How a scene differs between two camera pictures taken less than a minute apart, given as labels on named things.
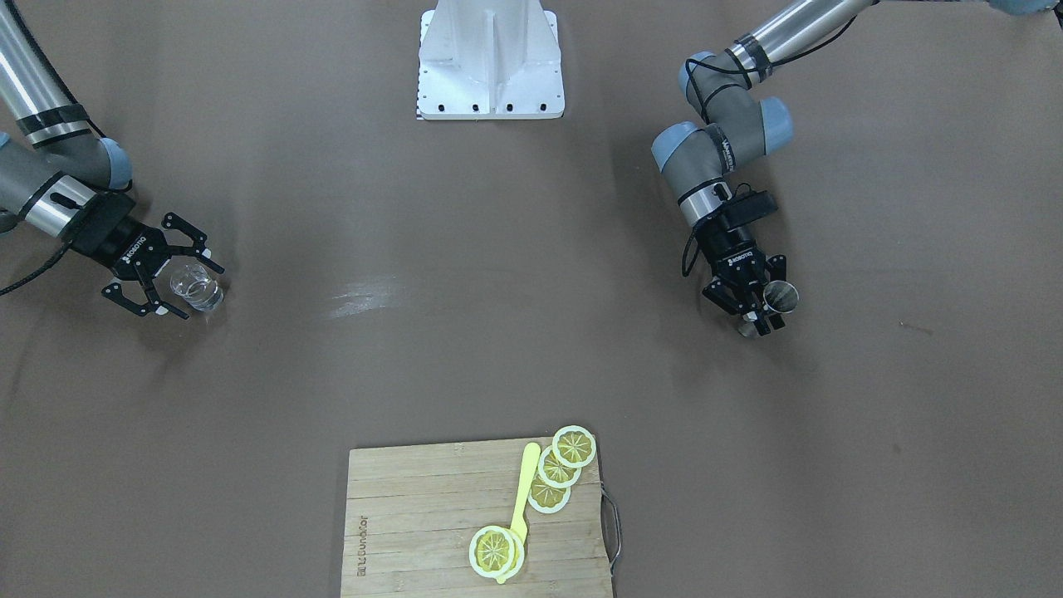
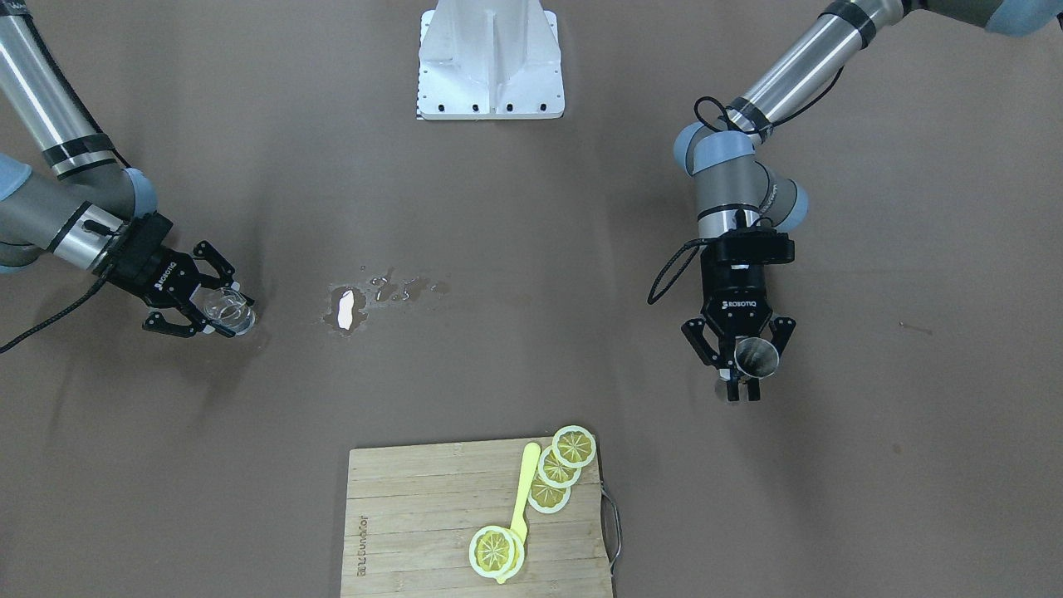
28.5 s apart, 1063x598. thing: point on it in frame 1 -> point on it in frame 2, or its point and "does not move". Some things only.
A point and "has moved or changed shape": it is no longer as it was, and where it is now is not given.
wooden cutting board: [411, 512] does not move
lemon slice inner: [546, 498] does not move
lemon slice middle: [555, 473] does not move
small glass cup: [193, 286] has moved or changed shape
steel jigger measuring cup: [780, 296] -> [756, 357]
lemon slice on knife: [496, 551] does not move
